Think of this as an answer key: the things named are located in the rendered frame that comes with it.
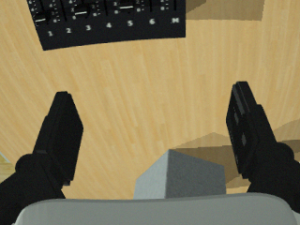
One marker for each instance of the black lighting desk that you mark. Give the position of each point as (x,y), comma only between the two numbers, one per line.
(108,21)

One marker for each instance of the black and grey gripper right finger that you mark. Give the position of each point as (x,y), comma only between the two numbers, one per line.
(256,152)

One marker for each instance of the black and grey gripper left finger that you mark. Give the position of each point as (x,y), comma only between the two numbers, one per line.
(41,175)

